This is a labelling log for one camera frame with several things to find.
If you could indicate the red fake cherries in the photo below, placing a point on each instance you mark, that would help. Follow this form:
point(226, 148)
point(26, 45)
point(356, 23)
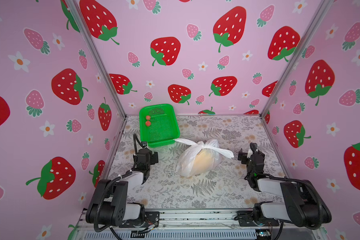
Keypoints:
point(148, 121)

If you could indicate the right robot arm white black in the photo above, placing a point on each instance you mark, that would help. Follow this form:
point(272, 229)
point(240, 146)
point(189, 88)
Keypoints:
point(302, 205)

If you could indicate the green plastic basket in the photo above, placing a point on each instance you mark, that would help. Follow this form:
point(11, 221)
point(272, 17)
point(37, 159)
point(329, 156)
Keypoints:
point(164, 129)

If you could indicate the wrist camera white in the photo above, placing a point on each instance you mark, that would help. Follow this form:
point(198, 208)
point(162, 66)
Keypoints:
point(249, 154)
point(144, 144)

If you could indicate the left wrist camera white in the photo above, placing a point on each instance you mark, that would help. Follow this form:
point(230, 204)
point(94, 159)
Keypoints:
point(144, 144)

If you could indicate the aluminium front rail frame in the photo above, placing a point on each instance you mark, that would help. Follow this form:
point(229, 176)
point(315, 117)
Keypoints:
point(198, 224)

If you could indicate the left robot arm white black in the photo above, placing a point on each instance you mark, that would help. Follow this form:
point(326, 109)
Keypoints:
point(109, 206)

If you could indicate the white lemon print plastic bag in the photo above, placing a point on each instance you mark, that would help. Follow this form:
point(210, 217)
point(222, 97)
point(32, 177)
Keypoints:
point(200, 157)

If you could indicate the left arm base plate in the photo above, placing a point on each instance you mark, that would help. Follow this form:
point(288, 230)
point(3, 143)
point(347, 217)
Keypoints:
point(150, 218)

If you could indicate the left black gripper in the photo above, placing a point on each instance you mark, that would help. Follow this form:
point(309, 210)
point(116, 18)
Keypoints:
point(144, 151)

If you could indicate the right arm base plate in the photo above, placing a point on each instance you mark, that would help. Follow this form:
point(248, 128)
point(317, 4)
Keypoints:
point(254, 218)

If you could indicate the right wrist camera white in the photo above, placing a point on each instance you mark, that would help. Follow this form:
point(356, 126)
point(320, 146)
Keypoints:
point(249, 154)

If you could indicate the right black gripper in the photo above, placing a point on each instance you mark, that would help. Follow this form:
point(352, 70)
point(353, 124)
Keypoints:
point(253, 154)

